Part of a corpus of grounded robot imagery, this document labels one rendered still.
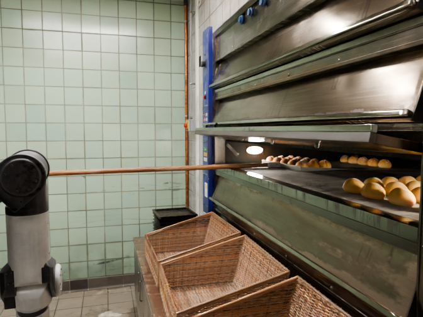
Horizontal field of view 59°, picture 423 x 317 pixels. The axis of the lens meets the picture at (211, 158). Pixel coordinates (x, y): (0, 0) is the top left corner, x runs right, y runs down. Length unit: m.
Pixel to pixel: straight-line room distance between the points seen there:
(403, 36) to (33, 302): 1.12
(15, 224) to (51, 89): 2.62
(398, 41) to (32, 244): 1.03
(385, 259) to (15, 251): 0.96
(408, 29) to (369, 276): 0.69
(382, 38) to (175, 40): 2.61
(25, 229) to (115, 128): 2.57
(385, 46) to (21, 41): 2.95
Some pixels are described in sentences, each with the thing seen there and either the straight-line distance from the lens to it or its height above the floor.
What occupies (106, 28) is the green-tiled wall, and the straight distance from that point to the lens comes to 3.55.
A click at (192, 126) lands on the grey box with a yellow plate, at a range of 3.17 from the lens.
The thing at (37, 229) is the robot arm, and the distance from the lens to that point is 0.94.
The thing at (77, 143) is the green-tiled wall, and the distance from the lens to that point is 3.45.
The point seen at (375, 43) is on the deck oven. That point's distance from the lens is 1.21.
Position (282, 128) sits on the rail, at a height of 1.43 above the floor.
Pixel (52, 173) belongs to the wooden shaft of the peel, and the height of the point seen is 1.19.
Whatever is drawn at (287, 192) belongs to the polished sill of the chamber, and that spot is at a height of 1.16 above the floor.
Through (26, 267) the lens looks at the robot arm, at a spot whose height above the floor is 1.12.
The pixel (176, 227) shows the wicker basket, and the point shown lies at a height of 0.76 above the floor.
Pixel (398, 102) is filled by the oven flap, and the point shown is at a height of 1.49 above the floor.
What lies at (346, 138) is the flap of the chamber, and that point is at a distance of 1.02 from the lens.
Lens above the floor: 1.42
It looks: 4 degrees down
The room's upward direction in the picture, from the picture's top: straight up
